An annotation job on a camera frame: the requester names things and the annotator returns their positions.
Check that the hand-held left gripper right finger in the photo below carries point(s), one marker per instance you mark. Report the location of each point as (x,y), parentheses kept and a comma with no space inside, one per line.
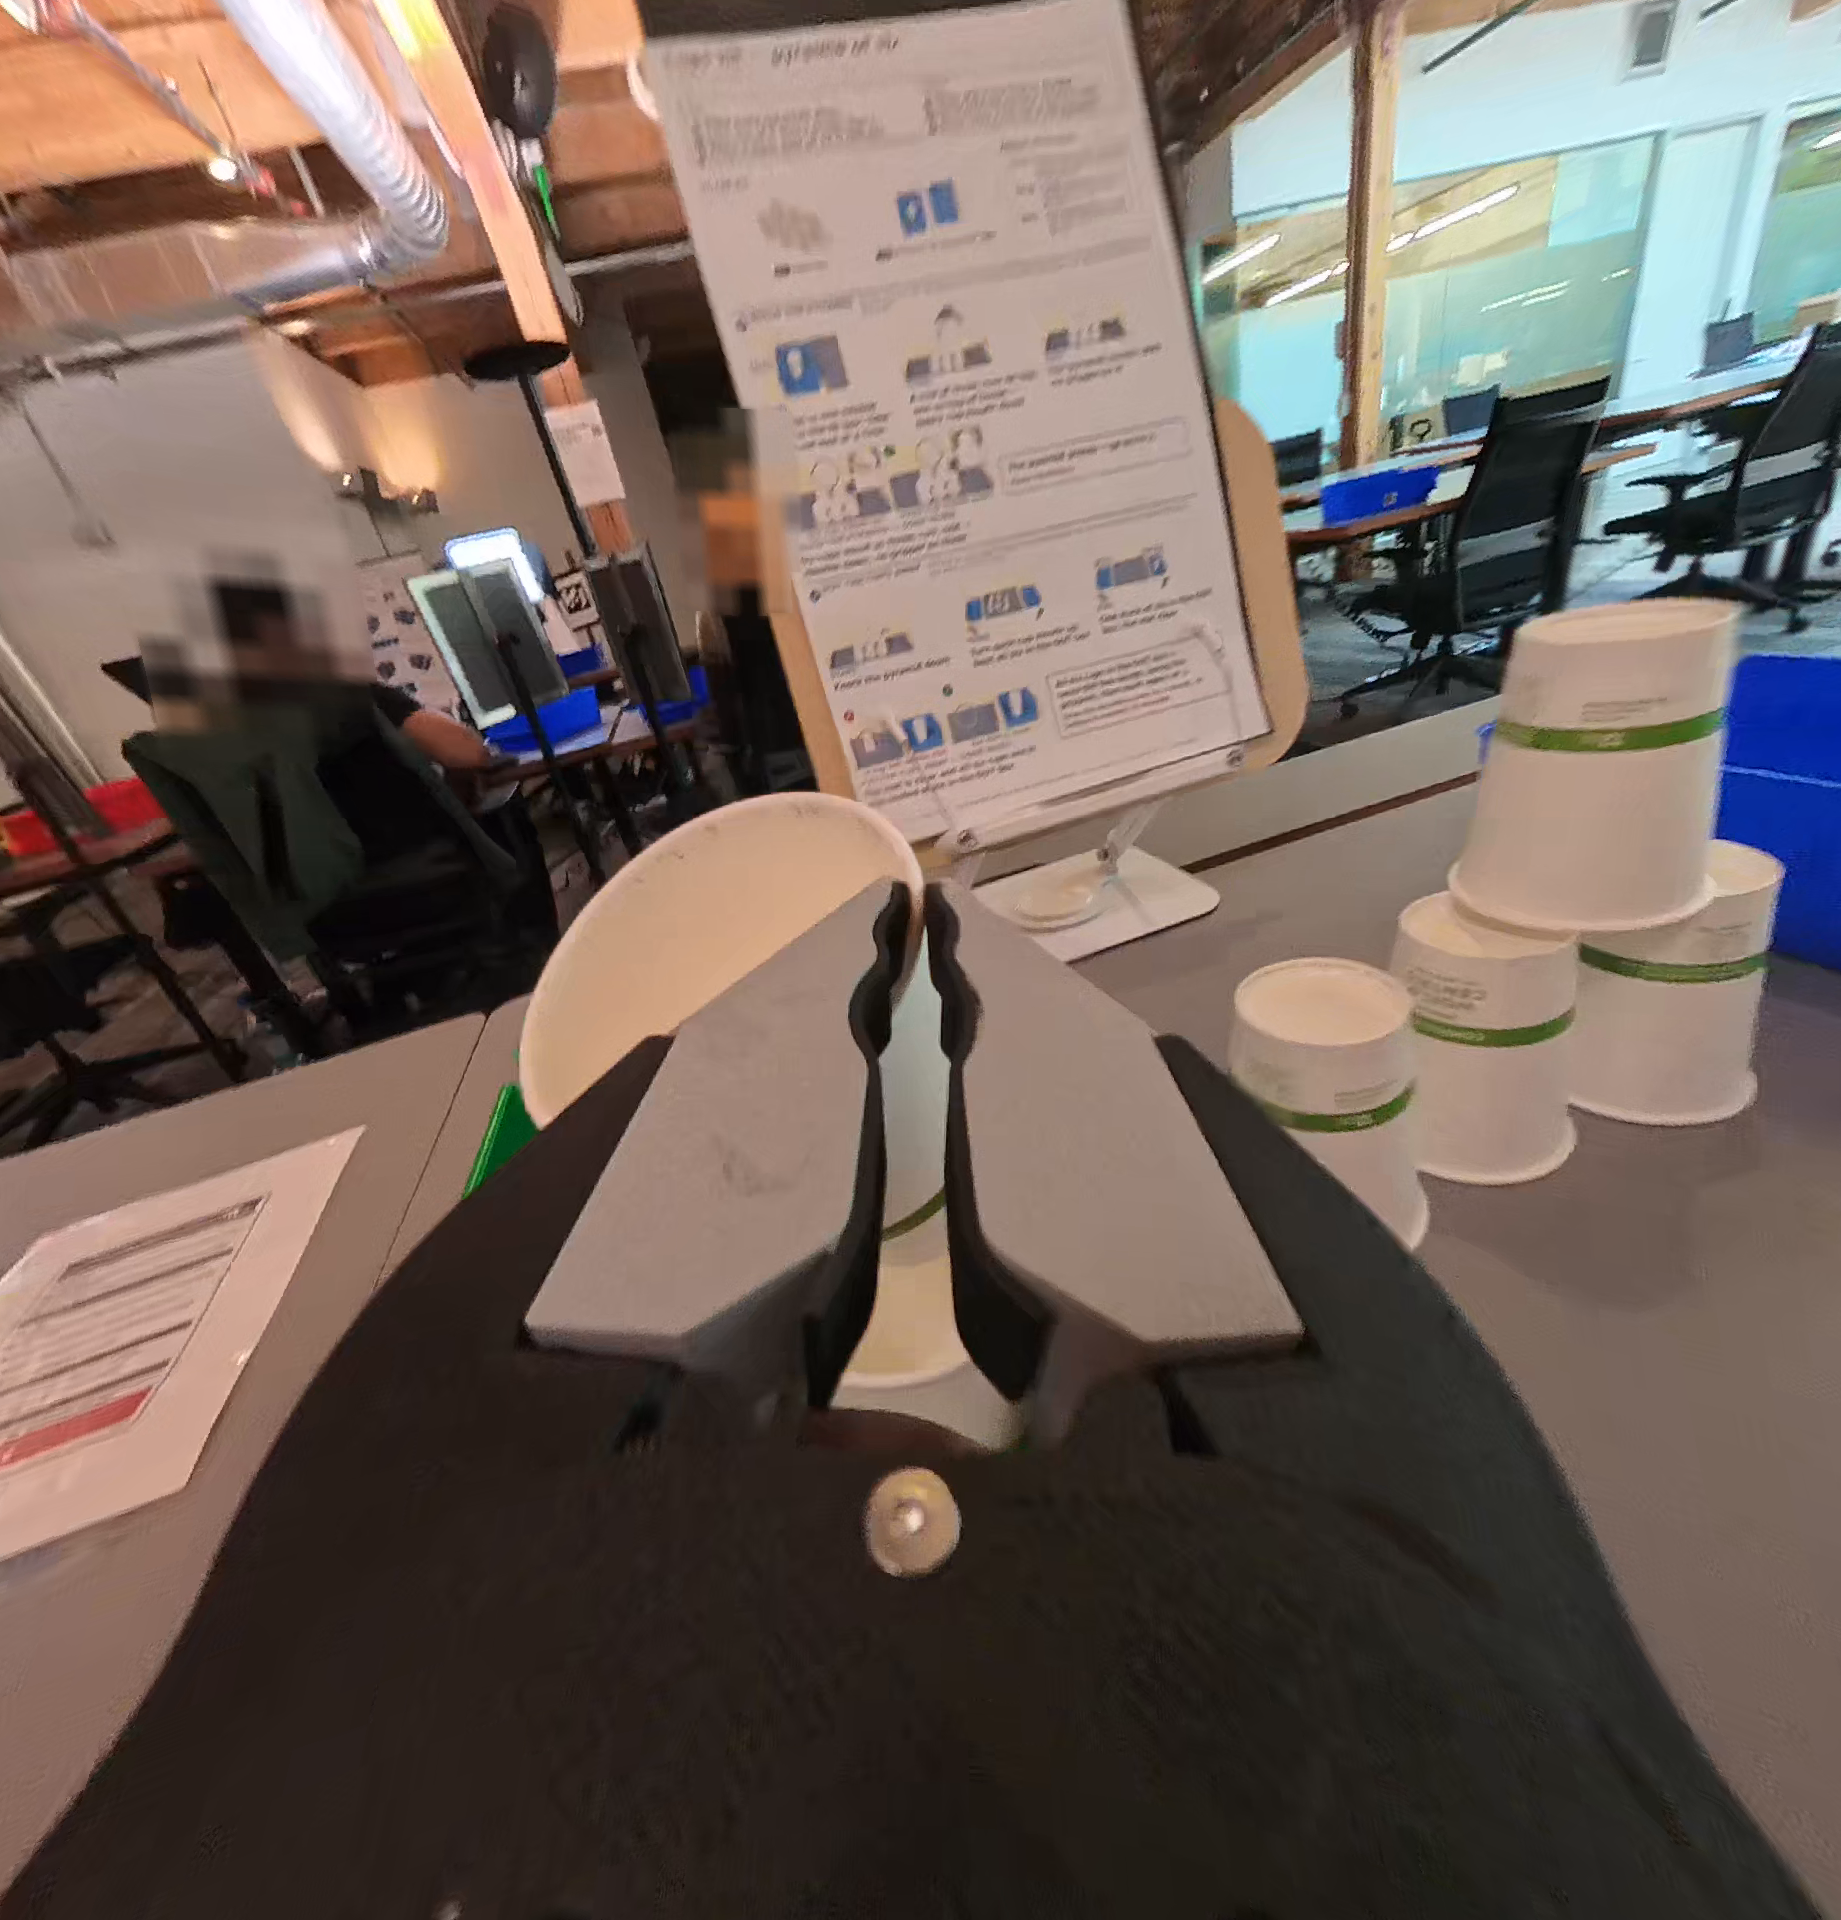
(1102,1185)

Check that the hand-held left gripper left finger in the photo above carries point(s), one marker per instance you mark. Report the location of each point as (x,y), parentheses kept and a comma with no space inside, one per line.
(711,1185)

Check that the green plastic bin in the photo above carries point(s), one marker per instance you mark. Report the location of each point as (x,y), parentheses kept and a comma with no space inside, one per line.
(503,1148)

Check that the white paper cup green band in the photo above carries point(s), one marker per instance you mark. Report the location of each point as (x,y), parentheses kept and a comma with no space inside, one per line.
(665,960)
(1669,1051)
(1310,1035)
(1490,1095)
(1595,825)

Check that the white tablet stand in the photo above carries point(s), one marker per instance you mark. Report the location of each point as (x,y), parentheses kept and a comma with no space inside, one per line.
(1145,901)

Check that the blue plastic bin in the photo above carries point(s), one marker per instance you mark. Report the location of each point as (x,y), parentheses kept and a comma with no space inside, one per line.
(562,723)
(1806,810)
(1378,490)

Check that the tablet on stand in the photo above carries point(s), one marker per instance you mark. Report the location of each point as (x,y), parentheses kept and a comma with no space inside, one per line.
(480,649)

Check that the pale wooden board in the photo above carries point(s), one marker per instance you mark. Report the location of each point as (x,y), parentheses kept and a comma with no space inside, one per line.
(1265,600)

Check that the laminated paper sheet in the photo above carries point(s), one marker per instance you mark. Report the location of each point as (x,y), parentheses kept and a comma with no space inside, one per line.
(110,1351)

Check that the lit computer screen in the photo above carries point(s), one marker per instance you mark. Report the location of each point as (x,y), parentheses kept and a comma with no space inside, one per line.
(490,558)

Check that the black tripod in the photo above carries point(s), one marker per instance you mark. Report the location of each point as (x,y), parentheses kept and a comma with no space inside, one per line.
(64,841)

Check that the red plastic bin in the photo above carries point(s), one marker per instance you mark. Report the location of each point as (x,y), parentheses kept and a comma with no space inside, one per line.
(73,819)

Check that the white paper notice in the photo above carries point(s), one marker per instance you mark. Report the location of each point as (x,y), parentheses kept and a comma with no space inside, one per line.
(584,451)

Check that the printed instruction sheet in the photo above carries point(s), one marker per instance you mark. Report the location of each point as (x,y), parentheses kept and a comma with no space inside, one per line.
(951,451)

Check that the black office chair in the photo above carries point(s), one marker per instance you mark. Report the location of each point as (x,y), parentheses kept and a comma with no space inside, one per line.
(1775,451)
(1520,525)

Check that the black floor lamp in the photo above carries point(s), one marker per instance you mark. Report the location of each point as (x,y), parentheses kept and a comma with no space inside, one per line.
(519,363)

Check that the long wooden table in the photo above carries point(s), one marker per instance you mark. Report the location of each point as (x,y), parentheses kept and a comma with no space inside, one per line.
(1685,405)

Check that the black round speaker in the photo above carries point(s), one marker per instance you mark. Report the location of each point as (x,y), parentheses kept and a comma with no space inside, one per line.
(515,68)

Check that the silver ventilation duct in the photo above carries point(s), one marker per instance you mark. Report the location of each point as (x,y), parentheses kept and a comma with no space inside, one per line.
(373,150)

